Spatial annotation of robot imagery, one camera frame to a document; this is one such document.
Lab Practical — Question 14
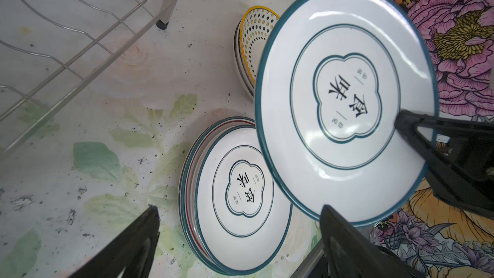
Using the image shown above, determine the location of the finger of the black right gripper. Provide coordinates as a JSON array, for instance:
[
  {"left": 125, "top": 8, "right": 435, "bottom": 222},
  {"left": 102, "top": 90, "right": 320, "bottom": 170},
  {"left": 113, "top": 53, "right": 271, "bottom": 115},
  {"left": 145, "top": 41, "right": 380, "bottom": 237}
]
[{"left": 394, "top": 110, "right": 493, "bottom": 218}]

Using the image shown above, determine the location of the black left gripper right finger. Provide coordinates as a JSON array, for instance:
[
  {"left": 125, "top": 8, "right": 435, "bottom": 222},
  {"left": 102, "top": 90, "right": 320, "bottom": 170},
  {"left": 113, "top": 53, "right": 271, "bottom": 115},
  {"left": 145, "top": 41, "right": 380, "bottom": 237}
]
[{"left": 320, "top": 205, "right": 409, "bottom": 277}]

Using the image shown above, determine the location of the silver metal dish rack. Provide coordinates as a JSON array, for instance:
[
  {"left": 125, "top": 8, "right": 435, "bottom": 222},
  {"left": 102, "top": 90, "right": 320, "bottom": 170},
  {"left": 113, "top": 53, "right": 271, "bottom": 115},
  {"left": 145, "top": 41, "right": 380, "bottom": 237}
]
[{"left": 1, "top": 0, "right": 178, "bottom": 159}]

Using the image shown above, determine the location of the white plate teal rim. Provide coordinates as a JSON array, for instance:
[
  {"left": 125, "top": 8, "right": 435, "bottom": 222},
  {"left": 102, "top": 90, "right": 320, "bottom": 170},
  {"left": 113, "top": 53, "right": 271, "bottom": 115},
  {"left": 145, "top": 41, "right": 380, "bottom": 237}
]
[{"left": 194, "top": 124, "right": 293, "bottom": 275}]

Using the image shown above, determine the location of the white plate yellow rim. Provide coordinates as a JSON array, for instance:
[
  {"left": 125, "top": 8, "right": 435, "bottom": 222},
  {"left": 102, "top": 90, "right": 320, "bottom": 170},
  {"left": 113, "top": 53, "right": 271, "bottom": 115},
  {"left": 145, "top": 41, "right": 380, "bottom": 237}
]
[{"left": 238, "top": 6, "right": 279, "bottom": 88}]

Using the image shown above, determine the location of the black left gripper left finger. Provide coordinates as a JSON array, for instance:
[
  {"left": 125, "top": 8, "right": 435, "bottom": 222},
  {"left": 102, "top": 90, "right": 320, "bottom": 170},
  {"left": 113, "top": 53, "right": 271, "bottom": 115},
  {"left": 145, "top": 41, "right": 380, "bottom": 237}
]
[{"left": 71, "top": 205, "right": 160, "bottom": 277}]

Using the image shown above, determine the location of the white plate grey swirl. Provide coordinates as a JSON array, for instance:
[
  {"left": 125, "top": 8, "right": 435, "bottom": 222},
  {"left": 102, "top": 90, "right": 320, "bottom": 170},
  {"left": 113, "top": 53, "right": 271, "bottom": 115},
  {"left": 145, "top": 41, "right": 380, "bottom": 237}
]
[{"left": 178, "top": 117, "right": 255, "bottom": 275}]

